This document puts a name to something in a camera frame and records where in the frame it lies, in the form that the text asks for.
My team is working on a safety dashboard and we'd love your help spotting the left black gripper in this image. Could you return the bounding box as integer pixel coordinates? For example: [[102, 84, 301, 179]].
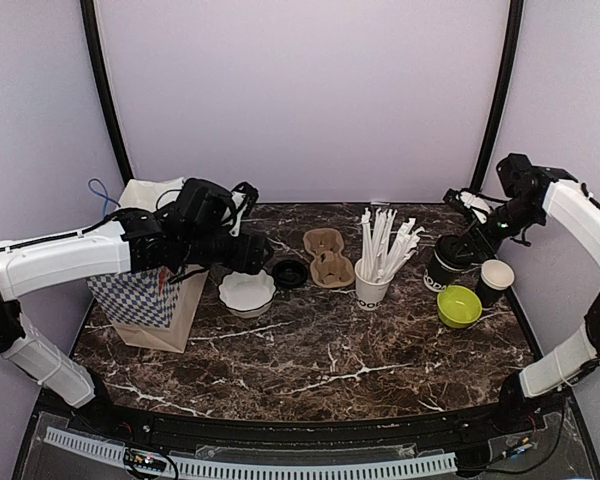
[[179, 229, 273, 275]]

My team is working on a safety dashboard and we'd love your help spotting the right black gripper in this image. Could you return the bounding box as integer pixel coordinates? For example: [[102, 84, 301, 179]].
[[451, 196, 544, 262]]

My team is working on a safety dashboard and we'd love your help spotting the black paper coffee cup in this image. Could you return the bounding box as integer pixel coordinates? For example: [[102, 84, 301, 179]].
[[423, 250, 471, 293]]

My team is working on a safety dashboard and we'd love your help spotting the black coffee cup lid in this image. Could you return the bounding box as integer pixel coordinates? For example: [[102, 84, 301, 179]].
[[435, 235, 475, 269]]

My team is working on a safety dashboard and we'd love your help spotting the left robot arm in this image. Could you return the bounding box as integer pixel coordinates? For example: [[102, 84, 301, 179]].
[[0, 178, 273, 436]]

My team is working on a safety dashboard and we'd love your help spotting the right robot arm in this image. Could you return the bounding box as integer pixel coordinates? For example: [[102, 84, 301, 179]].
[[447, 153, 600, 434]]

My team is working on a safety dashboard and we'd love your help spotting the checkered paper takeout bag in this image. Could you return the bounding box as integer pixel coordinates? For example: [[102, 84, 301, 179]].
[[85, 175, 211, 355]]

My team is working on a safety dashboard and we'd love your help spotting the white scalloped bowl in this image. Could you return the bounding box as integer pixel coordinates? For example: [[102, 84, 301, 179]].
[[218, 270, 276, 319]]

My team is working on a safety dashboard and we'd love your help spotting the lime green bowl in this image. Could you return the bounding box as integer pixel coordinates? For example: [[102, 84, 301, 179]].
[[436, 285, 483, 329]]

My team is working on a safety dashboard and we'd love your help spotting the brown cardboard cup carrier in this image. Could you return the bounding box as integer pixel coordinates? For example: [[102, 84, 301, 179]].
[[303, 228, 355, 289]]

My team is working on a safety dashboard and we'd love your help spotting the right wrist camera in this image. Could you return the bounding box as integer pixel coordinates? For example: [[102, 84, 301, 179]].
[[443, 189, 492, 224]]

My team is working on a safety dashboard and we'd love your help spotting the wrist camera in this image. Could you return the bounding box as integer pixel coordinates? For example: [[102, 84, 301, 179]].
[[443, 189, 492, 224], [224, 182, 259, 237]]

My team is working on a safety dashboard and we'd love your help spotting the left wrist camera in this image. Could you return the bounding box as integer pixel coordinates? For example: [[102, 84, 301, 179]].
[[224, 182, 259, 237]]

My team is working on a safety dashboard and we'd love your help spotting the white slotted cable duct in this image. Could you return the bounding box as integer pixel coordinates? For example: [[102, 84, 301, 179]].
[[43, 427, 458, 479]]

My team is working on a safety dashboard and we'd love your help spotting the black right frame post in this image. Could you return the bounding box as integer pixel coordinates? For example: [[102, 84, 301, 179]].
[[469, 0, 524, 191]]

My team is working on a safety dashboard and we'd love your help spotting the black frame post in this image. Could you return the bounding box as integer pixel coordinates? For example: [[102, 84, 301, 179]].
[[469, 0, 524, 191], [79, 0, 134, 185]]

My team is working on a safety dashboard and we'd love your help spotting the black left frame post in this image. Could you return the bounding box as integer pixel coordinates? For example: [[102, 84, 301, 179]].
[[79, 0, 134, 185]]

